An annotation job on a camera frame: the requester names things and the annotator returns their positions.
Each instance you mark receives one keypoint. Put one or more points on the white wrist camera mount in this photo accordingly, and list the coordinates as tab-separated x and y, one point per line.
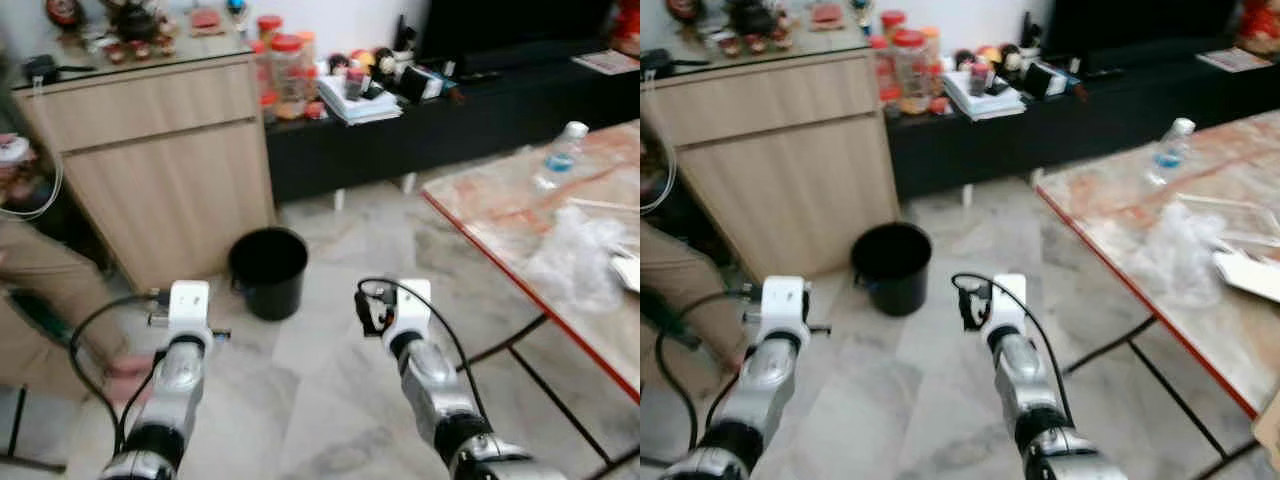
786	300
1008	300
412	305
190	305

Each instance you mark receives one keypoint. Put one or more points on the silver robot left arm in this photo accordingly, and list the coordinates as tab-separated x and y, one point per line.
172	385
760	390

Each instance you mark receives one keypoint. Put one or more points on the large red-lidded clear jar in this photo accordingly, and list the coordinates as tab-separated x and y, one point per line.
912	75
288	80

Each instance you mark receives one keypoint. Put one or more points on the white red booklet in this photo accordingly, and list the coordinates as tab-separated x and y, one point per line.
1234	59
605	62

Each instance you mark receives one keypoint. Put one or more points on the crumpled clear plastic bag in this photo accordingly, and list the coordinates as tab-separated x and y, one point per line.
1180	255
580	260

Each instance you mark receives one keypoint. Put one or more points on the small black device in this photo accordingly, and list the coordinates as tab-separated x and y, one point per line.
655	63
40	70

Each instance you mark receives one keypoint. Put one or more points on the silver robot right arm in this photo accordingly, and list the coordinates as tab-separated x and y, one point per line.
1030	385
440	395

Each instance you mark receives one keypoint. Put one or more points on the white paper stack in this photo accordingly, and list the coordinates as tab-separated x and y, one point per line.
985	100
358	105

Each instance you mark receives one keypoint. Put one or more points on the black plastic bucket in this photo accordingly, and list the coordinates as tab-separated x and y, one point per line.
892	270
268	275

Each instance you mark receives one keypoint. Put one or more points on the clear plastic container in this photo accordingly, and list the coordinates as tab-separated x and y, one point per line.
1235	220

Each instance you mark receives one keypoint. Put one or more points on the clear bottle with blue label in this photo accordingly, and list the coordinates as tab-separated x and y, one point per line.
560	160
1168	155

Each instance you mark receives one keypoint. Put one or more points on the small red-lidded jar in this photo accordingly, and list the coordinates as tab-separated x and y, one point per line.
892	24
269	28

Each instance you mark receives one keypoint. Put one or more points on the black and white box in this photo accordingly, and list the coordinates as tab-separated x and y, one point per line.
420	84
1044	80

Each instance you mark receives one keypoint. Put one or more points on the person in khaki trousers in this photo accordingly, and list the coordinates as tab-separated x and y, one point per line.
680	280
50	280

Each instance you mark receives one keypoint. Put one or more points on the small red ornament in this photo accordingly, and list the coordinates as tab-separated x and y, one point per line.
206	19
828	16

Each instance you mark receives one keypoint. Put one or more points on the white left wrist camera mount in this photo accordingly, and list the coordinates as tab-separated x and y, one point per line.
786	300
190	305

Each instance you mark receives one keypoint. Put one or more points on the black television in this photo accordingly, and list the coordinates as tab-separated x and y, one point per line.
510	30
1130	28

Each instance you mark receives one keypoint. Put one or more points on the dark red figurine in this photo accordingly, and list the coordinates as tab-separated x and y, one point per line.
64	12
685	10

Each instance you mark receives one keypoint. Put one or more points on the black low TV console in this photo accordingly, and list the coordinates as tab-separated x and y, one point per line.
450	130
1080	125

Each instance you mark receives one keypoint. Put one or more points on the dark teapot ornament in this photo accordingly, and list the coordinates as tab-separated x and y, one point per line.
756	17
135	20

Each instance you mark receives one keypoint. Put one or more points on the white paper piece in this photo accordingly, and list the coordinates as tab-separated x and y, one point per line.
1250	278
628	272

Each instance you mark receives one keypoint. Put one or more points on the light wooden cabinet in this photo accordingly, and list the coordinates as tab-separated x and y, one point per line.
780	165
160	170

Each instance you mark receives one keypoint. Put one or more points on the red ornament figure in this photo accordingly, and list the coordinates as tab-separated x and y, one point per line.
1262	25
628	25

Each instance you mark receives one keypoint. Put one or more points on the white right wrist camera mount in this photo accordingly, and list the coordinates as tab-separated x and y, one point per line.
412	305
1008	300

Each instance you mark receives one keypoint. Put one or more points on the brown cardboard piece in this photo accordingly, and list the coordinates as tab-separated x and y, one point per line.
1268	430

